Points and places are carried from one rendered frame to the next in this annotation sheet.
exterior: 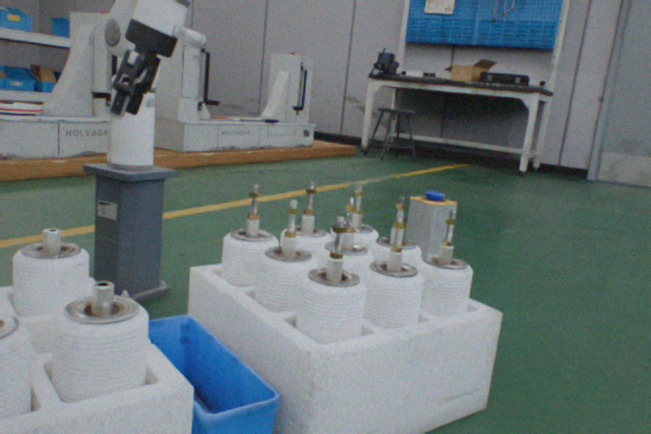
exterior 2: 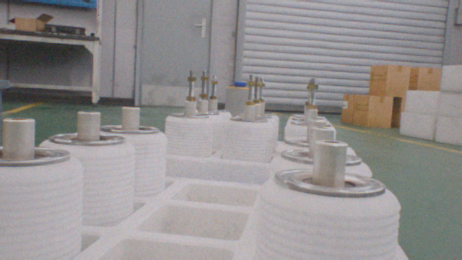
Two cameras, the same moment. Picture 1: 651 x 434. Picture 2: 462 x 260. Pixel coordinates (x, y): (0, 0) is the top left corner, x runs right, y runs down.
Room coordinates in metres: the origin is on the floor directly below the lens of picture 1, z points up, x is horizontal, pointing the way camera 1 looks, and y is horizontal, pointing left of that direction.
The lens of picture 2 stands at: (0.24, 0.69, 0.32)
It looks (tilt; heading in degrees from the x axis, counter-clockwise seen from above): 5 degrees down; 317
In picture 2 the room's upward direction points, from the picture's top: 3 degrees clockwise
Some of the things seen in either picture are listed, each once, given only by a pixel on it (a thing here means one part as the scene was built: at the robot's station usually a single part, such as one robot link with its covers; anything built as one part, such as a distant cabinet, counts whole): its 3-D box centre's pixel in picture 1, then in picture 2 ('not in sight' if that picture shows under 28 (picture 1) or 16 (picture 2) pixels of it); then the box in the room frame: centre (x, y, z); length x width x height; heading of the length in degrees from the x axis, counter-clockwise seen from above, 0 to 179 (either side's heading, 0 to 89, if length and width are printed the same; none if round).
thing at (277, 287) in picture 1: (283, 308); (245, 166); (0.86, 0.06, 0.16); 0.10 x 0.10 x 0.18
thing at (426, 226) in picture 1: (422, 271); (236, 142); (1.17, -0.22, 0.16); 0.07 x 0.07 x 0.31; 38
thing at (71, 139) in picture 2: not in sight; (88, 140); (0.68, 0.47, 0.25); 0.08 x 0.08 x 0.01
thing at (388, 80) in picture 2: not in sight; (388, 81); (2.51, -3.55, 0.45); 0.30 x 0.24 x 0.30; 153
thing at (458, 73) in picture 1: (469, 72); (31, 24); (5.59, -1.20, 0.87); 0.40 x 0.30 x 0.23; 47
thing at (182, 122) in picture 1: (232, 93); not in sight; (4.22, 0.79, 0.45); 1.51 x 0.57 x 0.74; 151
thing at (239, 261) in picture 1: (247, 285); (188, 161); (0.96, 0.13, 0.16); 0.10 x 0.10 x 0.18
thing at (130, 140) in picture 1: (133, 129); not in sight; (1.27, 0.46, 0.39); 0.09 x 0.09 x 0.17; 61
